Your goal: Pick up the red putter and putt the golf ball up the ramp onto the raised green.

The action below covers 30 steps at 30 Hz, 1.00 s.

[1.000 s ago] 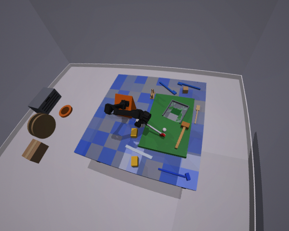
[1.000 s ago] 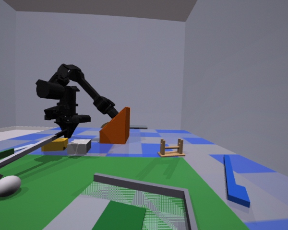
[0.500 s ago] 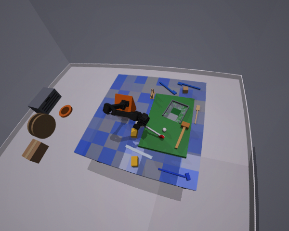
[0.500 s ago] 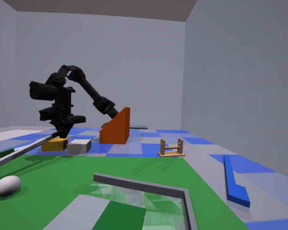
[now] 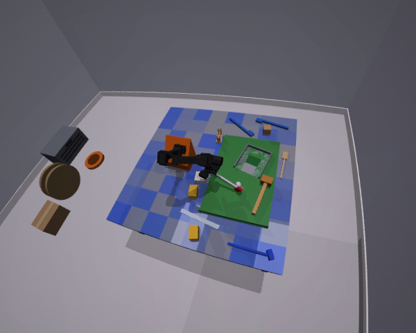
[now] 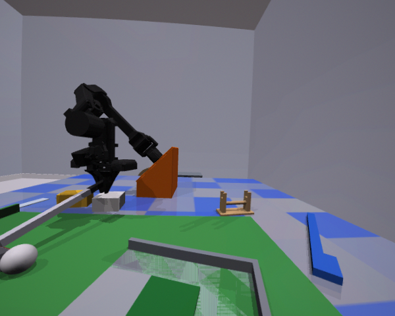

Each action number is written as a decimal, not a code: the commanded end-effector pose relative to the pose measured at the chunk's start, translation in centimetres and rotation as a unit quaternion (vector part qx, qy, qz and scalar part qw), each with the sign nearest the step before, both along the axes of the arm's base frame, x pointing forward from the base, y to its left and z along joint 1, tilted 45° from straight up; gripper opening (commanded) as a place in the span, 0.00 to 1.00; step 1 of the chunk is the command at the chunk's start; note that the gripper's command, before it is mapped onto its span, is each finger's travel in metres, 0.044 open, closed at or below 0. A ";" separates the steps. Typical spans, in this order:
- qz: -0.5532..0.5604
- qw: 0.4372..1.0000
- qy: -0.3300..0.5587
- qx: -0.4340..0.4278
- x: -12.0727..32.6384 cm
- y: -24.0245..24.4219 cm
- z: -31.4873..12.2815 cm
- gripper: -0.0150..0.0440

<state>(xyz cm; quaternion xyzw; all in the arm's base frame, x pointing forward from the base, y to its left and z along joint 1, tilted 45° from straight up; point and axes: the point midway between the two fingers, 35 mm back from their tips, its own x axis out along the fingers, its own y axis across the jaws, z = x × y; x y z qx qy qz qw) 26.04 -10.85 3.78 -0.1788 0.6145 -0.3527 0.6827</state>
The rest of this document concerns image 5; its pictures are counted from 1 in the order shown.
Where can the pale grey flat bar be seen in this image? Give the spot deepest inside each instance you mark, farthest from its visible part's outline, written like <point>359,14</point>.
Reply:
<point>196,217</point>

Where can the wooden mallet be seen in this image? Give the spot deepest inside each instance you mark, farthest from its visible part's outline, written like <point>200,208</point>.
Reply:
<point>265,180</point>

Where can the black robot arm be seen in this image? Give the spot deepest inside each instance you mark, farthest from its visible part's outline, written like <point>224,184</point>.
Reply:
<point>203,159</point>

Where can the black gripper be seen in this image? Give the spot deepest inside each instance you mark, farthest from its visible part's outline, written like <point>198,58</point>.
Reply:
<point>205,173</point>

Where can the yellow rectangular block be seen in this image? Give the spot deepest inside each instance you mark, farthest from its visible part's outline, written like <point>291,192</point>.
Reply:
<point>193,192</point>
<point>193,232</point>

